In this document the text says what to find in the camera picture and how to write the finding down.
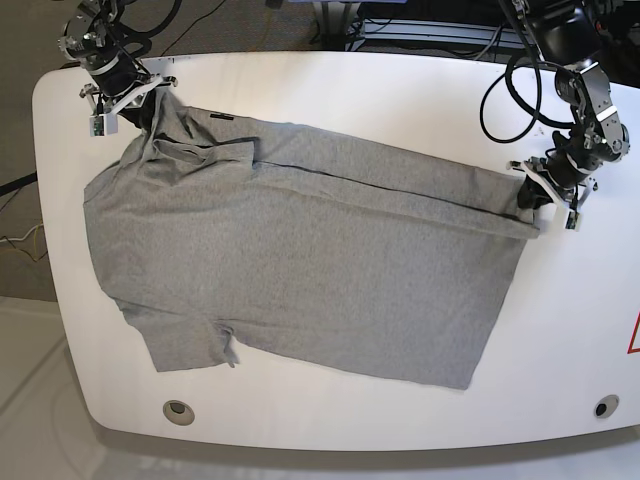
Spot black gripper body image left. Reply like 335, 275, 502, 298
92, 59, 147, 98

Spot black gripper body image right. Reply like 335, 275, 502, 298
547, 149, 598, 190

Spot grey T-shirt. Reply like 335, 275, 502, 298
84, 94, 538, 390

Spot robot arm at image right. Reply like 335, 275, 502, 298
511, 1, 629, 210

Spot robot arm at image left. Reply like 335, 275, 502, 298
58, 1, 161, 137

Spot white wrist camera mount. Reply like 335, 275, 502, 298
507, 157, 598, 232
79, 74, 178, 137

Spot black looped cable left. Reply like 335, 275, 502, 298
117, 0, 184, 41

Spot black looped cable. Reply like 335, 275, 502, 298
117, 0, 184, 41
479, 49, 581, 146

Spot black looped cable right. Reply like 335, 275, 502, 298
479, 49, 581, 146

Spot white and yellow floor cables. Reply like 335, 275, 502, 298
0, 223, 47, 264

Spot aluminium extrusion frame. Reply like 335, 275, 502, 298
355, 19, 523, 50

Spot grey table cable grommet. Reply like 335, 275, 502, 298
594, 394, 620, 419

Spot beige table cable grommet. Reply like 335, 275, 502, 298
163, 400, 195, 426

